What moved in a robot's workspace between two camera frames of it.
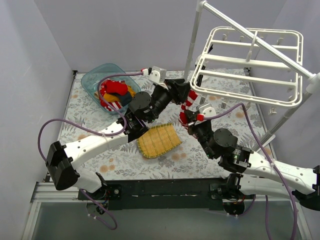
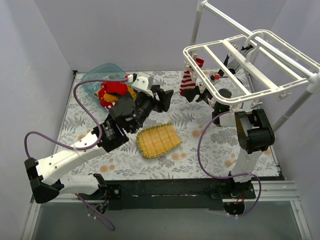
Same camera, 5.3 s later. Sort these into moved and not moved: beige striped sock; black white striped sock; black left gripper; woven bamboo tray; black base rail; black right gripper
Moved: black left gripper; black white striped sock; black right gripper
Not moved: beige striped sock; black base rail; woven bamboo tray
